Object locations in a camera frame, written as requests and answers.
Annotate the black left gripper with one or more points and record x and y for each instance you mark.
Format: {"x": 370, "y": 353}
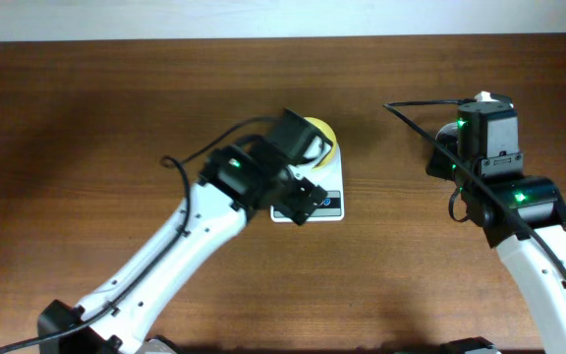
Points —
{"x": 307, "y": 201}

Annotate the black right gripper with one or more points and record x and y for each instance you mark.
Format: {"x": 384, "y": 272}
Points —
{"x": 434, "y": 160}

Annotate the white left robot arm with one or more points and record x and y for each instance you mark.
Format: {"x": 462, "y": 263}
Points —
{"x": 256, "y": 172}

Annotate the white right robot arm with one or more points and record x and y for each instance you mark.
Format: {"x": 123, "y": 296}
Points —
{"x": 523, "y": 217}

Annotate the yellow plastic bowl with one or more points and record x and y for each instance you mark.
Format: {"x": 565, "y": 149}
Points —
{"x": 328, "y": 132}

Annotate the white digital kitchen scale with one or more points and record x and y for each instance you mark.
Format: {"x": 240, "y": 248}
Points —
{"x": 329, "y": 178}

